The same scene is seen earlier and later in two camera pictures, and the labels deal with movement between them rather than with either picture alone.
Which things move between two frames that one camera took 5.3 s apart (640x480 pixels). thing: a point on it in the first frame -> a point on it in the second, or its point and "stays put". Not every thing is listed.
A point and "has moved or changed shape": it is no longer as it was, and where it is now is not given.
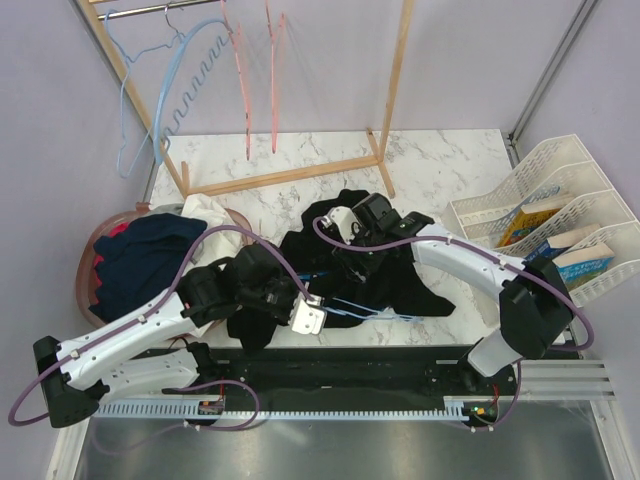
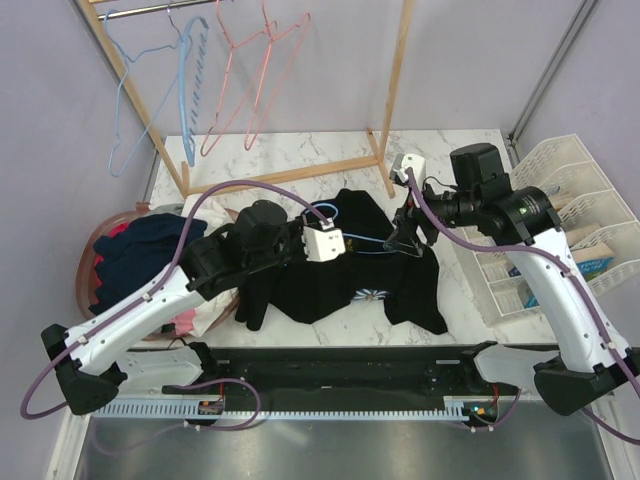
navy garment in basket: [140, 261] stays put
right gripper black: [347, 257] -> [404, 238]
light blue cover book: [574, 268] stays put
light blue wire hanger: [358, 310] has moved or changed shape
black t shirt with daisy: [350, 287] has moved or changed shape
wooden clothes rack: [175, 168] stays put
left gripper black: [284, 316] -> [297, 227]
